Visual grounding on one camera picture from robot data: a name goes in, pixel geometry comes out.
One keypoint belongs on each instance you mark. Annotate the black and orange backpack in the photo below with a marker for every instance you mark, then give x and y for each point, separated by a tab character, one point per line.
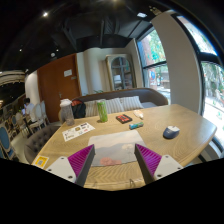
79	109

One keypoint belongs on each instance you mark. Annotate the clear plastic water bottle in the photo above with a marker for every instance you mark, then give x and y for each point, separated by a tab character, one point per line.
66	112

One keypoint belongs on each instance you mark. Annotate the brown wooden door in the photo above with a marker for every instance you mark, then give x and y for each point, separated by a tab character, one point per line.
58	80

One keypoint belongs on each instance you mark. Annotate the blue and white computer mouse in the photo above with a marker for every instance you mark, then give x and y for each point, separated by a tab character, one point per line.
171	132

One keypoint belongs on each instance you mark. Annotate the striped cushion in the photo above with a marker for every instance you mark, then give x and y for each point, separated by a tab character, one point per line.
91	108
123	104

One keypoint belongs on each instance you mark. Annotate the blue upholstered white chair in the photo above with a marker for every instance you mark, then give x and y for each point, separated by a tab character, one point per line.
6	149

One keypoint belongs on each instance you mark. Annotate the small cream wrapped packet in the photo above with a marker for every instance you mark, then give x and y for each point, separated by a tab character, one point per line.
138	114

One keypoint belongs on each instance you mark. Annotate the striped cushion right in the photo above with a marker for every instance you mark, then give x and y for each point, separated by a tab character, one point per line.
123	104

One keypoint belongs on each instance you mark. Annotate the grey curved sofa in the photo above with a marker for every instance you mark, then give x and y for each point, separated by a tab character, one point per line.
148	97

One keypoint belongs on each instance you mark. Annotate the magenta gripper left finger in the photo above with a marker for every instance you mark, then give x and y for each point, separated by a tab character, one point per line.
74	168

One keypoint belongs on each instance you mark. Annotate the striped cushion left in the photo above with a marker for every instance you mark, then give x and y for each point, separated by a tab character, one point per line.
91	108

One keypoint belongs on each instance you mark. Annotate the white printed menu sheet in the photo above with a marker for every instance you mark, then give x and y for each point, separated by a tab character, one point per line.
77	131

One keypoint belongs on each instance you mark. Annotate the white dining chair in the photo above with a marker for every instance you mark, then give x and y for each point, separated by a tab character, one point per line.
40	119

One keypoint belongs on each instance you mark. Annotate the green drinking bottle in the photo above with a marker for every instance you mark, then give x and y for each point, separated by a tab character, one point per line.
102	111

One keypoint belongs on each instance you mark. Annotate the arched wooden display cabinet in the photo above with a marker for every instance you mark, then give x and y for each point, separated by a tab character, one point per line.
120	71

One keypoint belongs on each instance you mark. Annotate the yellow QR code sticker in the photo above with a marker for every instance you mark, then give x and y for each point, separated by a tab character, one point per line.
40	161

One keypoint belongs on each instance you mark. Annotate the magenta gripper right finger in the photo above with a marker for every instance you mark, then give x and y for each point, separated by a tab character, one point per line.
154	166

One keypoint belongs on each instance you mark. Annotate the black and red card box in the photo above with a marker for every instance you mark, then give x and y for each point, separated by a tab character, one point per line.
123	118

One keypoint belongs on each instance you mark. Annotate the grey tufted armchair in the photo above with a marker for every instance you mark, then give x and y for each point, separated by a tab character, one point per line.
37	141

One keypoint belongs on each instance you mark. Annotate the seated person in white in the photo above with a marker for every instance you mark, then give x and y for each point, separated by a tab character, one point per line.
29	111

